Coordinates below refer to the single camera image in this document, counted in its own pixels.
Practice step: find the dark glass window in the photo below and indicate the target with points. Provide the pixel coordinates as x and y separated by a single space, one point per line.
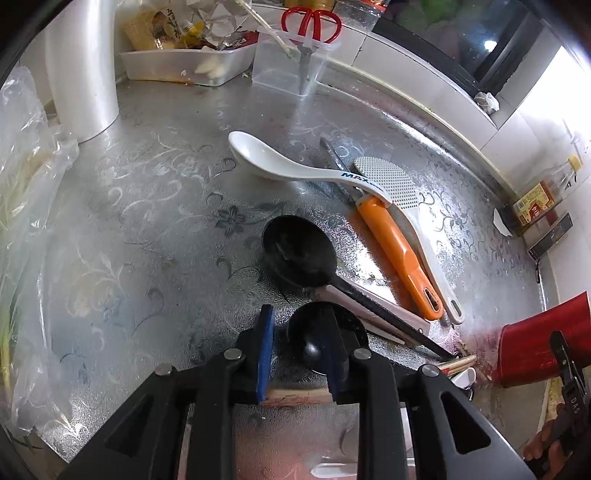
461 37

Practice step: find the yellow food packet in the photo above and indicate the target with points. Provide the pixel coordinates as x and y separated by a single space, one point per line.
152 27

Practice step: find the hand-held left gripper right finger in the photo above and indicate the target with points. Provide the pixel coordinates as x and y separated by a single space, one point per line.
334 369

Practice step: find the black rectangular box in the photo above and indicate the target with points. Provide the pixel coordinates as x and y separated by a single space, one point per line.
551 235

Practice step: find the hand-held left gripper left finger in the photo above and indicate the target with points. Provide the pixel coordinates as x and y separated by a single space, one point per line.
265 355

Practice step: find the white paper scrap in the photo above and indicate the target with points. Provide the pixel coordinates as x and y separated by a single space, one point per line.
502 224

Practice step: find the white ceramic spoon blue print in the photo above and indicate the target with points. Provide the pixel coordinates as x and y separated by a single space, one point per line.
249 152
462 378

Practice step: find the white wall socket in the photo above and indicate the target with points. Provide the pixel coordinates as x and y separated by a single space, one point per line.
577 138

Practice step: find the white rice paddle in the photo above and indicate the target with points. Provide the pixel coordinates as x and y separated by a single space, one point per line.
392 180

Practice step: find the crumpled foil wrapper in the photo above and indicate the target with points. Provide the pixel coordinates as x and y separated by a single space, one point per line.
217 21

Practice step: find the small black spoon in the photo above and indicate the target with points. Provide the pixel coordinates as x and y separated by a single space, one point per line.
302 330

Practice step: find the glass bottle yellow red label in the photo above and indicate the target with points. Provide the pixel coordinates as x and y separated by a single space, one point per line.
535 203

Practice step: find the white plastic tray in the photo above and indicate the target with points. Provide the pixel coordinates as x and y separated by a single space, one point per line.
175 65

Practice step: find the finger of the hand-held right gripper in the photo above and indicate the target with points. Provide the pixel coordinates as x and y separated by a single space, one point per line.
570 378

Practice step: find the red sauce sachet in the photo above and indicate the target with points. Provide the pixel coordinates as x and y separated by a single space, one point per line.
244 39

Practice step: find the clear plastic bag with greens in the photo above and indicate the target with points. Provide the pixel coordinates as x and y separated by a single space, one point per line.
27 207

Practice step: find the person's right hand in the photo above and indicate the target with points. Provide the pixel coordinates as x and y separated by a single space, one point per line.
542 438

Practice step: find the clear plastic container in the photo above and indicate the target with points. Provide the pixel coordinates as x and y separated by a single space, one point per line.
277 69

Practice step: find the pale thin stick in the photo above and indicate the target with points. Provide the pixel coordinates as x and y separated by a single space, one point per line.
272 32

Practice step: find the red utensil holder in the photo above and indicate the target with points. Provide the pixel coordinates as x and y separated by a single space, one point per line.
526 346

